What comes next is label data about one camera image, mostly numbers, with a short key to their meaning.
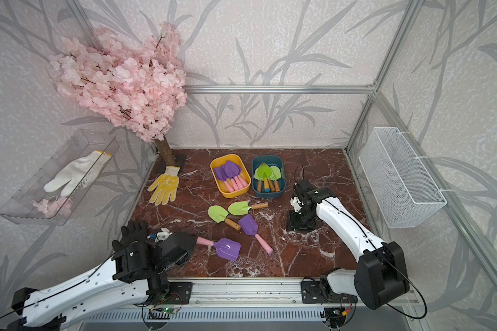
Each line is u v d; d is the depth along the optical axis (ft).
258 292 2.47
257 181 3.43
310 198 1.88
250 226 2.92
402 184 2.00
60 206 1.84
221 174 3.52
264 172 3.56
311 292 2.41
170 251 1.68
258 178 3.46
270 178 3.48
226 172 3.53
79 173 2.21
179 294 2.37
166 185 3.44
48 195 2.07
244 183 3.33
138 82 2.23
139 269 1.57
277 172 3.56
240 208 3.16
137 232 2.82
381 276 1.32
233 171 3.55
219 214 3.08
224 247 2.47
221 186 3.28
